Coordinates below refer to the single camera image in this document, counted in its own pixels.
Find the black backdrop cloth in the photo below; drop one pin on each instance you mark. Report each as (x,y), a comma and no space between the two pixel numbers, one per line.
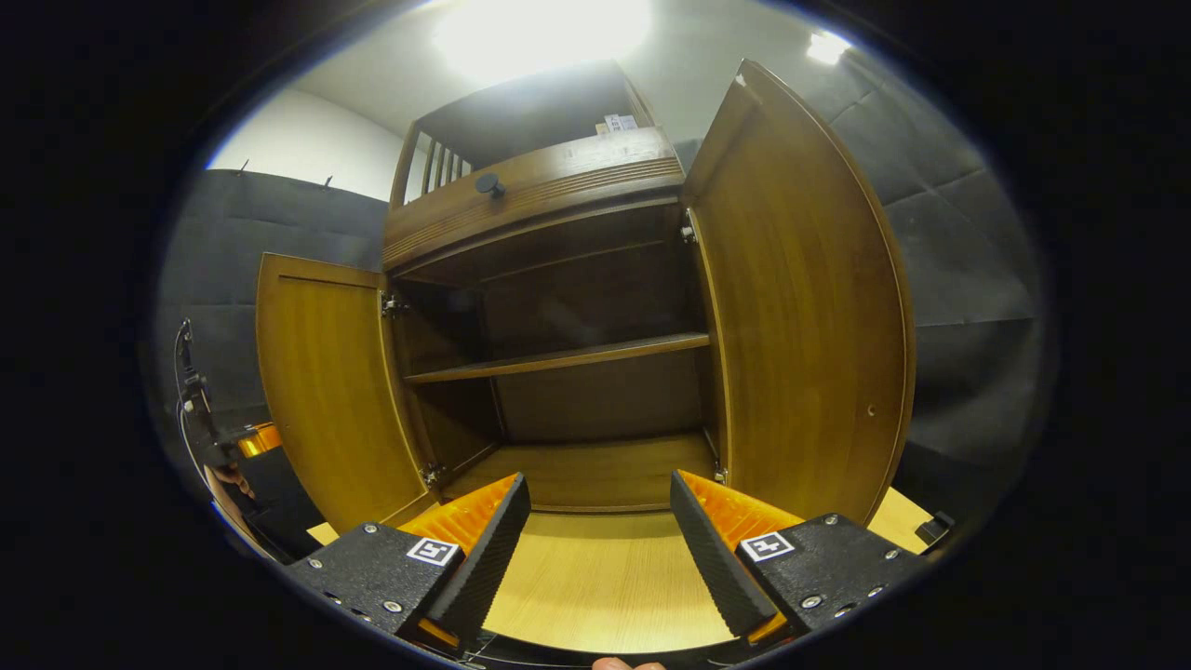
(958,279)

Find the wooden inner shelf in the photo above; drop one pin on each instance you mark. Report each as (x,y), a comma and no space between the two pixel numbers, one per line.
(558,358)

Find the brown wooden shoe cabinet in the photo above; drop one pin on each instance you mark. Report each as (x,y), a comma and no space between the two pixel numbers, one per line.
(558,191)

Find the small ceiling light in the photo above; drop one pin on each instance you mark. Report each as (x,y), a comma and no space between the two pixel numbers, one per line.
(828,46)

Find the wooden cabinet door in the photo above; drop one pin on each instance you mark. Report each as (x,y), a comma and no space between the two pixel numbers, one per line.
(809,307)
(326,391)

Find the black round knob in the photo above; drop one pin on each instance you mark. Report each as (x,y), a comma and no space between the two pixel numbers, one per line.
(489,184)

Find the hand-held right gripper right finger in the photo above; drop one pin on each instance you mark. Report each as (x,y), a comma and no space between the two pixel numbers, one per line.
(716,563)

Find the small black object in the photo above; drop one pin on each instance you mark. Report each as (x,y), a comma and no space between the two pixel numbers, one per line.
(935,528)

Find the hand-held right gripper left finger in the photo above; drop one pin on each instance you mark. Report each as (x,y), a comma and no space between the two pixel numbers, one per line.
(484,558)

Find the large ceiling light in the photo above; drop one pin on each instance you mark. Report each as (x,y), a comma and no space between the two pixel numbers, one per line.
(540,33)

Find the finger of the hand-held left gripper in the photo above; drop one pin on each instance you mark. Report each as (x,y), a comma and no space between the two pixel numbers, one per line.
(260,439)

